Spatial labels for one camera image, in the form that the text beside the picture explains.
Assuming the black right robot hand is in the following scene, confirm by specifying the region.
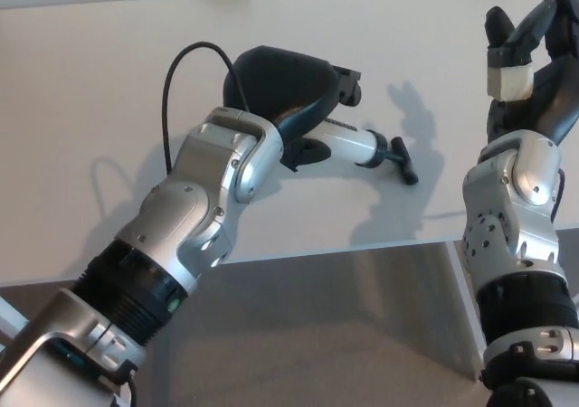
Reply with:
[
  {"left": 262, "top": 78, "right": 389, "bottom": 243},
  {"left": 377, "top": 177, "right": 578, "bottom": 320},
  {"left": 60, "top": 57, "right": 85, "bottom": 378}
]
[{"left": 483, "top": 0, "right": 579, "bottom": 148}]

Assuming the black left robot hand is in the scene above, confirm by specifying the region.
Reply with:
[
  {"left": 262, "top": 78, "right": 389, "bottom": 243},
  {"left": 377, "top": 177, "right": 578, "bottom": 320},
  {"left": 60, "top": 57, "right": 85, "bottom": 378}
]
[{"left": 223, "top": 44, "right": 363, "bottom": 173}]

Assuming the white black hand air pump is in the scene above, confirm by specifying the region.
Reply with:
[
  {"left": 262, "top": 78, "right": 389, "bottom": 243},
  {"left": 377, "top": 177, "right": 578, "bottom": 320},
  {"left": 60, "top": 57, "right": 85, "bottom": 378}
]
[{"left": 311, "top": 117, "right": 420, "bottom": 185}]

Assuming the white desk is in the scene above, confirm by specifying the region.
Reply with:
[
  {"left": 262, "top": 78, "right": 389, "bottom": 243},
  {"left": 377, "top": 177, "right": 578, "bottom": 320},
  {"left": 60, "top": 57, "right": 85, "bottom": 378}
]
[{"left": 0, "top": 0, "right": 579, "bottom": 381}]

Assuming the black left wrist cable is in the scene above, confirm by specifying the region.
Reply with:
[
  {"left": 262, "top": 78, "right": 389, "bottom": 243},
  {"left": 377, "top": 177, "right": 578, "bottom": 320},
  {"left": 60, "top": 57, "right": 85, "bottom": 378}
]
[{"left": 161, "top": 41, "right": 252, "bottom": 177}]

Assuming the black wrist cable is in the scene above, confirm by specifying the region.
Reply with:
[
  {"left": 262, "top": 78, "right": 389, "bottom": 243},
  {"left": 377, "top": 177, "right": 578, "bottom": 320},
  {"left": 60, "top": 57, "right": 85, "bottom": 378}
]
[
  {"left": 554, "top": 166, "right": 567, "bottom": 222},
  {"left": 161, "top": 41, "right": 252, "bottom": 177}
]

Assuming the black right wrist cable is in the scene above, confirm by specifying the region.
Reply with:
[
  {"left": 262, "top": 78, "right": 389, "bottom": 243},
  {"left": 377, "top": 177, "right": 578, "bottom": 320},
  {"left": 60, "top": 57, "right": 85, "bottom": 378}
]
[{"left": 554, "top": 166, "right": 567, "bottom": 222}]

